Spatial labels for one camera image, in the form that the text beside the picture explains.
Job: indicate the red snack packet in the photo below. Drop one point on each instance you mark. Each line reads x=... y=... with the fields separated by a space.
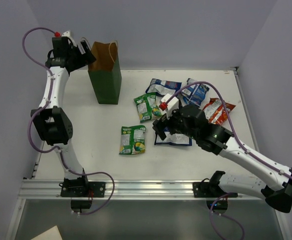
x=215 y=112

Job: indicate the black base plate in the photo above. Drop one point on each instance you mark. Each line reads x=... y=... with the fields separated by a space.
x=208 y=189
x=81 y=187

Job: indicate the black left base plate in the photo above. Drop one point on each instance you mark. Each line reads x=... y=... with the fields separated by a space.
x=81 y=187

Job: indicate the dark blue pretzel packet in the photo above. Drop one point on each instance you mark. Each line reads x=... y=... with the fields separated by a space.
x=194 y=94

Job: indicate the green paper bag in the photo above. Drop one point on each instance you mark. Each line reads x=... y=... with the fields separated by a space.
x=105 y=73

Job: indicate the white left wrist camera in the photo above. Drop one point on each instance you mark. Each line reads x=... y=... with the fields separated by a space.
x=64 y=33

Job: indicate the aluminium mounting rail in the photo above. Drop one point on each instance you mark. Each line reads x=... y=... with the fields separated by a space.
x=40 y=189

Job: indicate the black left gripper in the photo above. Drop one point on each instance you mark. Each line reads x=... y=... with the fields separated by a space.
x=79 y=56

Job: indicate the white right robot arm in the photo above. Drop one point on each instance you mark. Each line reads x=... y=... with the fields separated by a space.
x=271 y=181

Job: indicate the dark blue cookie packet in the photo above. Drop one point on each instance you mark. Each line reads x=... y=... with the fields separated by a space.
x=176 y=139

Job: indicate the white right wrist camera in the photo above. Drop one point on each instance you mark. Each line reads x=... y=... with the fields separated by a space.
x=168 y=104

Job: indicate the light wooden board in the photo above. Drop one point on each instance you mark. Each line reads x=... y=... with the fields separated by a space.
x=50 y=234

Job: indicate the dark blue snack packet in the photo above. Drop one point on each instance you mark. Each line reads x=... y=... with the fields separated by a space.
x=163 y=87

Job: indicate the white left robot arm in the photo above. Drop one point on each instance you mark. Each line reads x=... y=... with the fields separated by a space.
x=50 y=120

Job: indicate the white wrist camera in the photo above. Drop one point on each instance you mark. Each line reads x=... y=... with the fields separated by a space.
x=64 y=33
x=168 y=104

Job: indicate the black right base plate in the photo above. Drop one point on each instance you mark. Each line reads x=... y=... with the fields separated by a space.
x=208 y=189

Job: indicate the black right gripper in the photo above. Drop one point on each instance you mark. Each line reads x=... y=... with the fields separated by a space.
x=159 y=125

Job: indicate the green snack packet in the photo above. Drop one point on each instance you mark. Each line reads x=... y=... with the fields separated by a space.
x=147 y=107
x=132 y=140

